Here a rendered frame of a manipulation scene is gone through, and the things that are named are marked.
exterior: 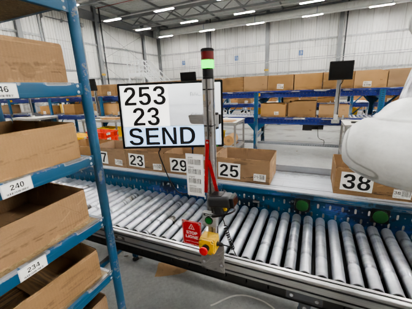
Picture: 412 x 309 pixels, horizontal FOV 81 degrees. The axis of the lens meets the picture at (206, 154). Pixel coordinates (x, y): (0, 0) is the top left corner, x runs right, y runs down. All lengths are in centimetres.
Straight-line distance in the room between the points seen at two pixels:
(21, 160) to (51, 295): 37
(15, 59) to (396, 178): 86
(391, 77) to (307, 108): 161
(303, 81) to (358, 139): 539
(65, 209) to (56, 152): 16
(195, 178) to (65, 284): 59
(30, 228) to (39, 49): 43
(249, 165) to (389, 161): 108
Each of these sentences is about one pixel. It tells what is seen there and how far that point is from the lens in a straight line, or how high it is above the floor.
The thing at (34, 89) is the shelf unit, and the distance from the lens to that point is 68.
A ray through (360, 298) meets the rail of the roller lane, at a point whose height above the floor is 72.
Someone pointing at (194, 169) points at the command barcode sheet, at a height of 117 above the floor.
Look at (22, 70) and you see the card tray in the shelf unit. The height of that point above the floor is 157.
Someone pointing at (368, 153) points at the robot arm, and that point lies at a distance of 66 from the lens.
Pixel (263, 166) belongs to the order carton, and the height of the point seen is 101.
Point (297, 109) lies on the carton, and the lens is 581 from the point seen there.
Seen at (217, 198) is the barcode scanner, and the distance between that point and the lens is 100.
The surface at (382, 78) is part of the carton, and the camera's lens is 613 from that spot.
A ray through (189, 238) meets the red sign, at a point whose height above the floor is 82.
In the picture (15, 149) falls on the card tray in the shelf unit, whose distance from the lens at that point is 69.
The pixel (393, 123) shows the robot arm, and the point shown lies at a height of 143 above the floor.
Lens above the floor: 152
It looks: 16 degrees down
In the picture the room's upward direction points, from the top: 2 degrees counter-clockwise
